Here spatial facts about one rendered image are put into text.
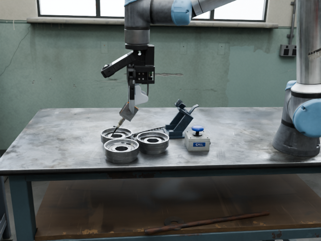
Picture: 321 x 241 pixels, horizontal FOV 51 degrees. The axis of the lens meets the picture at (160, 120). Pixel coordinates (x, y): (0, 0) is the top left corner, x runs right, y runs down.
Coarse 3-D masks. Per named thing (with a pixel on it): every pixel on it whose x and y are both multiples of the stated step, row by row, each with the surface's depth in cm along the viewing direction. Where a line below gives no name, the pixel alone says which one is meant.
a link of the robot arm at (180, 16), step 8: (152, 0) 93; (160, 0) 93; (168, 0) 92; (176, 0) 92; (184, 0) 92; (152, 8) 93; (160, 8) 92; (168, 8) 92; (176, 8) 91; (184, 8) 91; (152, 16) 94; (160, 16) 93; (168, 16) 93; (176, 16) 92; (184, 16) 92; (168, 24) 96; (176, 24) 95; (184, 24) 95
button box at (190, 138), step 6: (186, 132) 112; (192, 132) 112; (204, 132) 112; (186, 138) 110; (192, 138) 107; (198, 138) 107; (204, 138) 107; (186, 144) 110; (192, 144) 107; (198, 144) 107; (204, 144) 108; (192, 150) 108; (198, 150) 108; (204, 150) 108
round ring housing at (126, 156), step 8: (104, 144) 101; (112, 144) 104; (128, 144) 106; (136, 144) 104; (104, 152) 100; (112, 152) 97; (120, 152) 96; (128, 152) 97; (136, 152) 100; (112, 160) 99; (120, 160) 98; (128, 160) 99
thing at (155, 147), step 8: (144, 136) 112; (160, 136) 112; (168, 136) 109; (144, 144) 104; (152, 144) 103; (160, 144) 104; (168, 144) 107; (144, 152) 106; (152, 152) 105; (160, 152) 106
